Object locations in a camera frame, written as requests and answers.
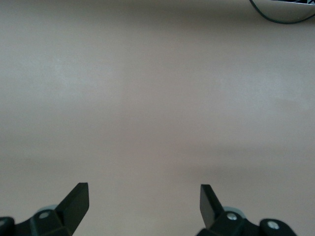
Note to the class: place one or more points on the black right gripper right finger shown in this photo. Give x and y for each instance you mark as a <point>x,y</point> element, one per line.
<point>214,216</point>

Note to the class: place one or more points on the brown table cover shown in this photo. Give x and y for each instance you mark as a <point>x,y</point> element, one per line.
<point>157,98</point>

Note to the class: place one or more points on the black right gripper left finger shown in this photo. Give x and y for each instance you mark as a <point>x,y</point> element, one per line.
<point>71,209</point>

